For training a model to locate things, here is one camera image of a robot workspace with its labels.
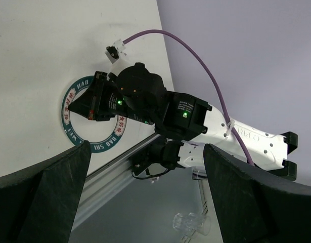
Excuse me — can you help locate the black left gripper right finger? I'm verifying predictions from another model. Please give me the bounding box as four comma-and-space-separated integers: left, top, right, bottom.
203, 144, 311, 242

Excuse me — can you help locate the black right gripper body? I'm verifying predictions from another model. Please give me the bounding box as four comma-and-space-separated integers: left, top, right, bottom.
94, 62, 168, 126

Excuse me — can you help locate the aluminium mounting rail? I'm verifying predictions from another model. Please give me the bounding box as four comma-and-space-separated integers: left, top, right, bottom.
72, 134, 160, 230

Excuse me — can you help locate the white plate green rim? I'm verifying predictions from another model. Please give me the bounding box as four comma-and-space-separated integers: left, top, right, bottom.
59, 75, 128, 154

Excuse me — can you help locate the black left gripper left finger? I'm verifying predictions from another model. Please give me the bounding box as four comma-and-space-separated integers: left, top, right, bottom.
0, 141, 92, 242

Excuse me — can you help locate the clear plastic fitting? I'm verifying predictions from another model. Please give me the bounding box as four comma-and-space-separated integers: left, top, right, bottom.
172, 213, 211, 236

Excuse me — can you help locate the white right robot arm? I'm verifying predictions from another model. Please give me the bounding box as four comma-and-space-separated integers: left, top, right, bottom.
68, 63, 298, 180

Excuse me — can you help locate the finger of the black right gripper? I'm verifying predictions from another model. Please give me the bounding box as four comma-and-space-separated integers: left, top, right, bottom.
68, 85, 97, 119

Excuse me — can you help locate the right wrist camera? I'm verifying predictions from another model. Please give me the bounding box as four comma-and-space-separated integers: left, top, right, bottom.
105, 39, 133, 76

